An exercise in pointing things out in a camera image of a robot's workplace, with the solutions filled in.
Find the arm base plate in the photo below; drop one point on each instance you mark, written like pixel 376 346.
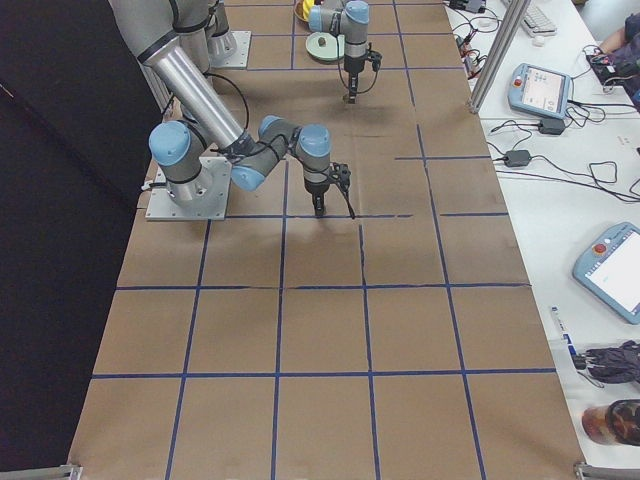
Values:
pixel 229 50
pixel 204 198

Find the black power adapter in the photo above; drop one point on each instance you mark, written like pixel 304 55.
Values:
pixel 517 158

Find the near teach pendant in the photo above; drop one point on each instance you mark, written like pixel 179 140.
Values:
pixel 609 269

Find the light green plate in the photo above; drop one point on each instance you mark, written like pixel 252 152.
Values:
pixel 325 47

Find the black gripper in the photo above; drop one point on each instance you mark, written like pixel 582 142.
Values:
pixel 316 189
pixel 352 65

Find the teach pendant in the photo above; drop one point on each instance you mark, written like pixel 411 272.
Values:
pixel 609 269
pixel 539 91

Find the far teach pendant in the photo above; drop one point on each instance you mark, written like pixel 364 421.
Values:
pixel 539 91

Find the aluminium frame post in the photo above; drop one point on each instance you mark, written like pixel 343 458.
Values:
pixel 514 14

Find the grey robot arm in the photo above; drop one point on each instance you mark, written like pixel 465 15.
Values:
pixel 207 150
pixel 345 21

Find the brown wicker basket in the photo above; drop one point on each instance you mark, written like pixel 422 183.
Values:
pixel 298 10

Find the yellow banana bunch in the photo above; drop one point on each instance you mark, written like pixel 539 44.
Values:
pixel 306 8

